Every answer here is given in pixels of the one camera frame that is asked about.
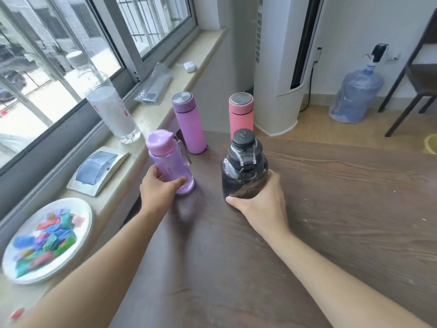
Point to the person's left hand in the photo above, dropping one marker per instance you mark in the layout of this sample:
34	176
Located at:
153	196

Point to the person's right hand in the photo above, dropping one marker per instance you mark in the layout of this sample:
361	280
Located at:
268	210

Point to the person's left thumb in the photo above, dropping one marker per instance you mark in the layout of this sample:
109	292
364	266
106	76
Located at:
176	185

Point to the person's right thumb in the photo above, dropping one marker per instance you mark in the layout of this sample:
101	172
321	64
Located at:
239	202

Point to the purple translucent water bottle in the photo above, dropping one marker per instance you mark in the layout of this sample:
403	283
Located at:
167	153

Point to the dark translucent water bottle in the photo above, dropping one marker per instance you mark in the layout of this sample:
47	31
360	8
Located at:
243	160

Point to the person's left forearm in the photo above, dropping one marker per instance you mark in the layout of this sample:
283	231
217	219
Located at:
92	273

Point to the person's right forearm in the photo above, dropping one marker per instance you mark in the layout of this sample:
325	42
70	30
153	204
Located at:
334	283

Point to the purple thermos flask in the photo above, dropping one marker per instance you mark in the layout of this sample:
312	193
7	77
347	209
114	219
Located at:
189	126

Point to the white box with blue lid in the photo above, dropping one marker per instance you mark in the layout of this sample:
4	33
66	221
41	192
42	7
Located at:
95	169

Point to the pink thermos flask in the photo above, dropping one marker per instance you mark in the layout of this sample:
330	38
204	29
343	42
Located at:
240	116

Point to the white paper plate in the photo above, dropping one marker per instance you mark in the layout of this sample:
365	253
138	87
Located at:
85	218

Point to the large clear plastic bottle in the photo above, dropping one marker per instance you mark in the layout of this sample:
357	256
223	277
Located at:
111	110

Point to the clear plastic bag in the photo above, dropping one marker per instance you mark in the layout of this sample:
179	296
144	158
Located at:
155	85

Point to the white earbud case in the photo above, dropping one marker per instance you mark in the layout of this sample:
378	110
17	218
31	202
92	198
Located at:
189	66

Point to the pile of colourful paper pieces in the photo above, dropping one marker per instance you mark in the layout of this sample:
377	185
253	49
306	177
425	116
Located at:
47	240

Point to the white tower air conditioner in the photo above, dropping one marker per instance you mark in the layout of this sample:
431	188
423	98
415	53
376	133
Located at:
276	64

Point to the blue water jug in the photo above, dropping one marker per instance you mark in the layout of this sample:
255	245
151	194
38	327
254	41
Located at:
355	95

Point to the yellow round object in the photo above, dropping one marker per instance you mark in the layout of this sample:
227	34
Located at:
432	144

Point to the black white water pump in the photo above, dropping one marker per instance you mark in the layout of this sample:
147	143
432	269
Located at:
377	52

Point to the small red piece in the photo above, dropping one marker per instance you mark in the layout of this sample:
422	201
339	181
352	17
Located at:
17	314

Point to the dark wooden chair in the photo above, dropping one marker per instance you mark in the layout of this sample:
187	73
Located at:
421	78

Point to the grey window frame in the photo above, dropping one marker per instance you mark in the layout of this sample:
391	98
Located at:
135	54

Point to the white wall socket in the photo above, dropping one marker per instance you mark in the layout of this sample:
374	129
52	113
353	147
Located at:
396	57
317	55

